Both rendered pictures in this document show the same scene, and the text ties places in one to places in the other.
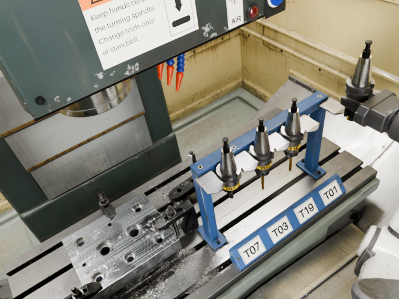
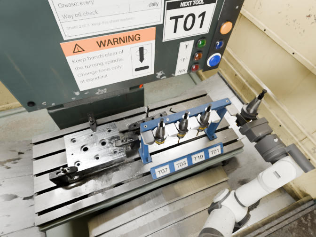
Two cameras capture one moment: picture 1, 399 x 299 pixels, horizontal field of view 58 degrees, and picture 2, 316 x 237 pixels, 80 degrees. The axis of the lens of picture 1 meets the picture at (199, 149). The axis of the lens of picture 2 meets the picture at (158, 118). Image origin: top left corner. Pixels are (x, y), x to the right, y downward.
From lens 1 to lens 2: 0.21 m
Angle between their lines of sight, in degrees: 12
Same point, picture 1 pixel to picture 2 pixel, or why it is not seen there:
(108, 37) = (85, 73)
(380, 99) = (258, 123)
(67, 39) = (53, 72)
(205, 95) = not seen: hidden behind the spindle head
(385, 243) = (229, 202)
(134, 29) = (106, 70)
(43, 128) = not seen: hidden behind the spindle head
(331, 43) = (248, 63)
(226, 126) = (175, 87)
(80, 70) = (62, 90)
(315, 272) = (193, 187)
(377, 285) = not seen: outside the picture
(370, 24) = (273, 62)
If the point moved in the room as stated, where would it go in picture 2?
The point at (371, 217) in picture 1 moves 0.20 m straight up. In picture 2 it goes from (232, 165) to (245, 154)
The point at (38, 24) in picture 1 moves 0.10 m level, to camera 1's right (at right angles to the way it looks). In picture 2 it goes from (28, 61) to (93, 67)
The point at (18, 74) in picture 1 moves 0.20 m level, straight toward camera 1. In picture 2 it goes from (13, 89) to (7, 212)
